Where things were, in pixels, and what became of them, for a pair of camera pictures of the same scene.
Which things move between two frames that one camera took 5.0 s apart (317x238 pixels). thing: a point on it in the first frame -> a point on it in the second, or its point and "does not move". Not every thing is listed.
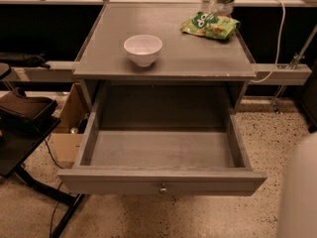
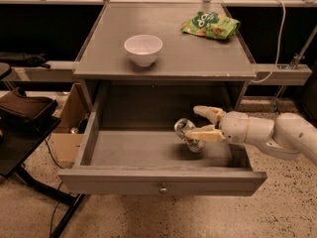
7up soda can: x=223 y=3 -> x=181 y=127
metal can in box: x=73 y=130 does not move
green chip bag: x=210 y=26 does not move
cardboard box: x=72 y=123 does not move
